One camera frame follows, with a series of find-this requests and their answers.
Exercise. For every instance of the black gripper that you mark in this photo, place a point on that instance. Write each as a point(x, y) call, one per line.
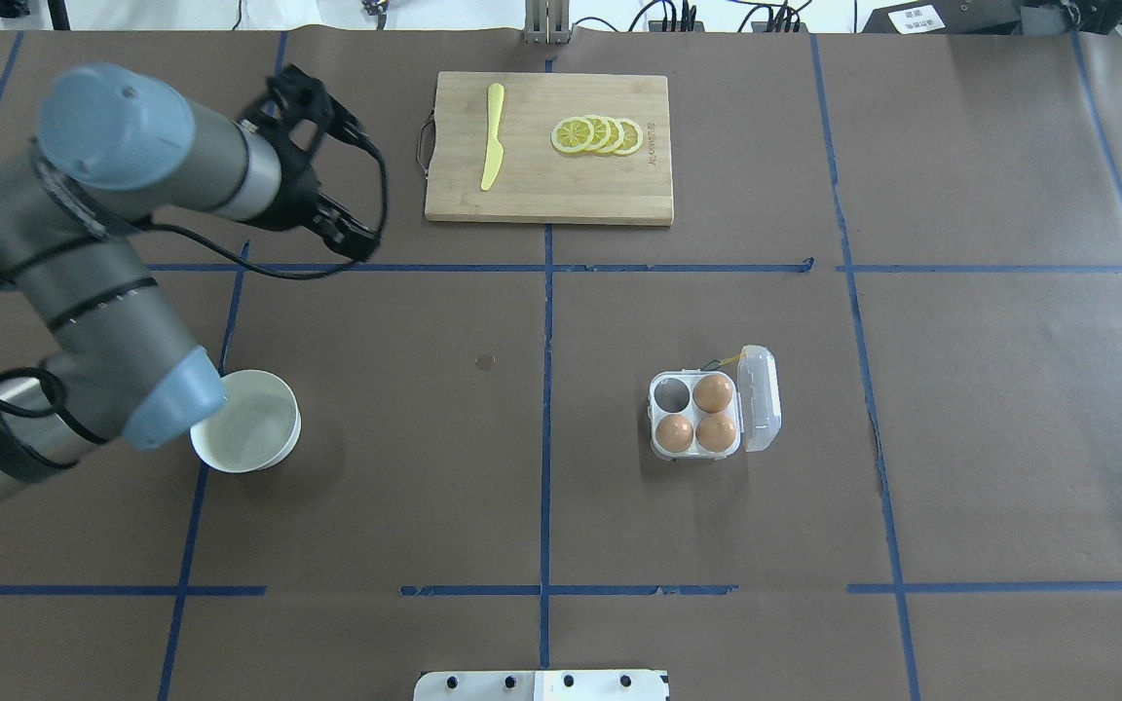
point(296, 201)

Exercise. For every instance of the brown egg from bowl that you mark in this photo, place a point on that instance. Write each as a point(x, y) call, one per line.
point(674, 434)

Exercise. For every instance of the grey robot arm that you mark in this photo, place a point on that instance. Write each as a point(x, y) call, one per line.
point(111, 147)

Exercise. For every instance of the clear plastic egg box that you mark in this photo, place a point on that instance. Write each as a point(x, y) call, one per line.
point(756, 406)

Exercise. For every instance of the brown egg rear tray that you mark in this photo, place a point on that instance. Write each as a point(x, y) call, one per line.
point(713, 393)

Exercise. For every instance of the brown egg tray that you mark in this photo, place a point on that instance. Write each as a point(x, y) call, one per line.
point(717, 433)
point(713, 393)

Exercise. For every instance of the brown egg front tray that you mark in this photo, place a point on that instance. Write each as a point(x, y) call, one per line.
point(717, 433)

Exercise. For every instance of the black box with label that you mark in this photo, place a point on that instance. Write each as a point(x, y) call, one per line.
point(944, 17)

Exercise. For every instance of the yellow plastic knife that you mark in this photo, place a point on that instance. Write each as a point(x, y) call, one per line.
point(494, 149)

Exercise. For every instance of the bamboo cutting board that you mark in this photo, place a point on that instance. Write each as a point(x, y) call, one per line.
point(538, 185)

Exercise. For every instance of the lemon slice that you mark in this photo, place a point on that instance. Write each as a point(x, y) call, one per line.
point(602, 132)
point(614, 136)
point(631, 138)
point(573, 136)

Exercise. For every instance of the white round bowl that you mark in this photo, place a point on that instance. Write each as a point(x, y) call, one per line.
point(257, 427)

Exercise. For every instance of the metal camera stand post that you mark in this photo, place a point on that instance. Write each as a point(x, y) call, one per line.
point(547, 22)

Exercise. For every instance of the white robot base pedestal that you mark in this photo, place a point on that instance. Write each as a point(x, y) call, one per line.
point(599, 684)

